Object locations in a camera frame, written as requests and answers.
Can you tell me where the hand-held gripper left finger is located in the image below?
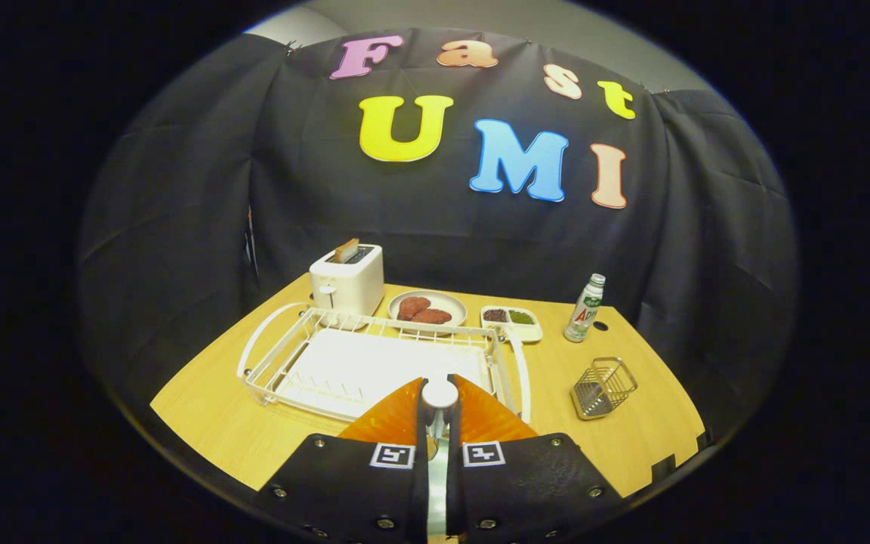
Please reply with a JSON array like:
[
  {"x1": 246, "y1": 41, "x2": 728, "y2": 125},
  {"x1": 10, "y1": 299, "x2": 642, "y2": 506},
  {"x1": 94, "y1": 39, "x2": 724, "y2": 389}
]
[{"x1": 258, "y1": 376, "x2": 432, "y2": 544}]

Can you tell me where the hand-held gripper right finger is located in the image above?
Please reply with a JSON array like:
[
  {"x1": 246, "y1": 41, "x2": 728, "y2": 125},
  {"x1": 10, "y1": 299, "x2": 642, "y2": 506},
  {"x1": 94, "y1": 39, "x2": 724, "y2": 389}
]
[{"x1": 446, "y1": 374, "x2": 625, "y2": 544}]

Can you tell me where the metal wire basket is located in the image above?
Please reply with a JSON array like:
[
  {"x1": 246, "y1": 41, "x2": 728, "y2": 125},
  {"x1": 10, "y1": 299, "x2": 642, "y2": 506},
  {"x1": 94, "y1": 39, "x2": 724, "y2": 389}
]
[{"x1": 570, "y1": 357, "x2": 639, "y2": 421}]

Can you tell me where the white wire dish rack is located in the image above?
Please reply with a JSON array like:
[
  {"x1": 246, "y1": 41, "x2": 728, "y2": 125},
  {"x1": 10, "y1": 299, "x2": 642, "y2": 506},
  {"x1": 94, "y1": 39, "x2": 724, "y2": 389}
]
[{"x1": 236, "y1": 302, "x2": 532, "y2": 425}]

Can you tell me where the metal spoon with white handle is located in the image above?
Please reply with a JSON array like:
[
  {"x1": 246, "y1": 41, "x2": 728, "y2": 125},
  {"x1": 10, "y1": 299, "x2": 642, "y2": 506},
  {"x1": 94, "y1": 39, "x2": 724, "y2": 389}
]
[{"x1": 420, "y1": 379, "x2": 460, "y2": 541}]

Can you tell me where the white divided sauce dish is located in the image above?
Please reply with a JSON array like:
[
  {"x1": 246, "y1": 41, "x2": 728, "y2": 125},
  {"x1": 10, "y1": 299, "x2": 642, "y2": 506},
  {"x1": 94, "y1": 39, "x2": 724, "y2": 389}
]
[{"x1": 480, "y1": 305, "x2": 544, "y2": 344}]

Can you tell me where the beige round dish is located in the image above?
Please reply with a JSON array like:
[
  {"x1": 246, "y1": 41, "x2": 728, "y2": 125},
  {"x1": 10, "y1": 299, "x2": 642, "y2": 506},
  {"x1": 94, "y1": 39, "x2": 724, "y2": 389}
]
[{"x1": 388, "y1": 290, "x2": 468, "y2": 337}]

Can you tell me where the white drink bottle green label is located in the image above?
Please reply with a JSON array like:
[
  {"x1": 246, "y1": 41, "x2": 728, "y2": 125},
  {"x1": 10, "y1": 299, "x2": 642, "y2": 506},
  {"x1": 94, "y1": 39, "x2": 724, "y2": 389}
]
[{"x1": 563, "y1": 274, "x2": 606, "y2": 344}]

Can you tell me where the white toaster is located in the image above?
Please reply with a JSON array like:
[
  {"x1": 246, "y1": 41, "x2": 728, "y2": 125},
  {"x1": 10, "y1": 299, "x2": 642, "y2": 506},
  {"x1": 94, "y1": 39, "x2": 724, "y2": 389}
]
[{"x1": 309, "y1": 243, "x2": 385, "y2": 318}]

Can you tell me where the black backdrop cloth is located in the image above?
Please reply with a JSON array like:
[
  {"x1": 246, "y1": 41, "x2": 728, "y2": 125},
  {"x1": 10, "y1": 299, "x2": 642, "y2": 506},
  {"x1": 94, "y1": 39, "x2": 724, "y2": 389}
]
[{"x1": 76, "y1": 29, "x2": 798, "y2": 454}]

